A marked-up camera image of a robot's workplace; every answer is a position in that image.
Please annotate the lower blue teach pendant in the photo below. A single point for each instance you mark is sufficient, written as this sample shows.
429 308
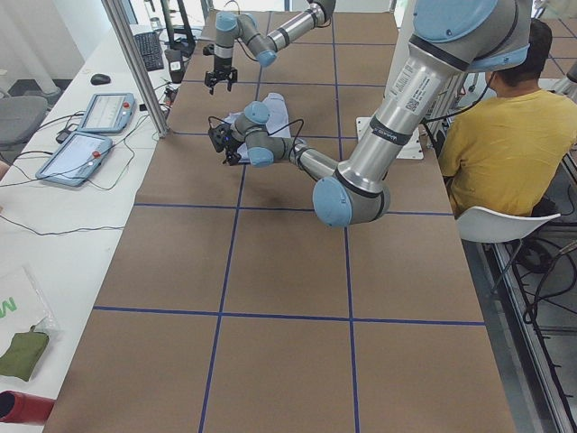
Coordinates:
76 159

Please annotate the red cylinder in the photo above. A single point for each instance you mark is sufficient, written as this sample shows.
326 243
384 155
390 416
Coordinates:
23 408

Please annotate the black computer mouse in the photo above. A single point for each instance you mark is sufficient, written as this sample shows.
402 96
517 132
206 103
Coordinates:
100 79

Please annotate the olive green folded cloth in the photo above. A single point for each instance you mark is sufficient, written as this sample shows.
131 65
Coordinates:
23 354

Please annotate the person in yellow shirt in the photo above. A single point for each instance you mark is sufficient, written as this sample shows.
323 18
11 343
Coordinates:
503 153

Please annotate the clear plastic bag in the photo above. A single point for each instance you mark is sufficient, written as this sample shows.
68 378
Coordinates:
24 308

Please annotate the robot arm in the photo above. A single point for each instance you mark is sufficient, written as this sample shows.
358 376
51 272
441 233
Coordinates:
231 27
449 38

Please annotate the white plastic chair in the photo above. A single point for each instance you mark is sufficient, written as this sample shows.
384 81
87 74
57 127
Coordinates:
486 226

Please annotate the light blue striped shirt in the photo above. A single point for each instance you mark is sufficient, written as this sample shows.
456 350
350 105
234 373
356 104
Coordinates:
279 116

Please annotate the blue teach pendant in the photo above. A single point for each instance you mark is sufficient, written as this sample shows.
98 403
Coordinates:
76 159
107 113

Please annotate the aluminium frame post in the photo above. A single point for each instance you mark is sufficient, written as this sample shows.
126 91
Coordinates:
124 34

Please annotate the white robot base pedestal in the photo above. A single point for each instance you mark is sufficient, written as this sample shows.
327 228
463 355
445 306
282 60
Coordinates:
413 149

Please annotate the upper blue teach pendant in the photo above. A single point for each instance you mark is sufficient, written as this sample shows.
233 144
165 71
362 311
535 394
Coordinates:
107 113

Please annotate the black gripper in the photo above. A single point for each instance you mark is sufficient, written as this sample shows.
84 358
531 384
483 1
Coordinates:
232 145
220 66

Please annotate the black keyboard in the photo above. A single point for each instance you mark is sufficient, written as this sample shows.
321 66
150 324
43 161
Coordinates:
148 45

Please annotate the grey office chair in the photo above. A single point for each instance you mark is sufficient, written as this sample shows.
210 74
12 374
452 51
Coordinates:
20 118

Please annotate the wrist black camera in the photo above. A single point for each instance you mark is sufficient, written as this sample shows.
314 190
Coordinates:
209 50
219 134

